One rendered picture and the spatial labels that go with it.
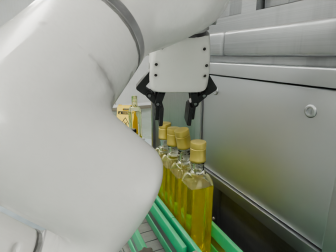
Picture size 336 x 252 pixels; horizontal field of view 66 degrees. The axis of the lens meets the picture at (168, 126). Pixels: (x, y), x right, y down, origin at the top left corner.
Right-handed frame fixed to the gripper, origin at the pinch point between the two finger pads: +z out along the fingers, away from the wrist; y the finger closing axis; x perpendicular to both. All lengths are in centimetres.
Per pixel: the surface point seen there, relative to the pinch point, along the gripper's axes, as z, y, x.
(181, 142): 10.1, -3.2, -4.8
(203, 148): 8.2, -6.8, 0.4
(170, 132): 11.2, -1.7, -10.6
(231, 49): -7.8, -15.8, -16.8
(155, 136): 47, -5, -60
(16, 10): 79, 221, -554
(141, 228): 38.0, 5.5, -3.4
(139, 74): 219, -25, -579
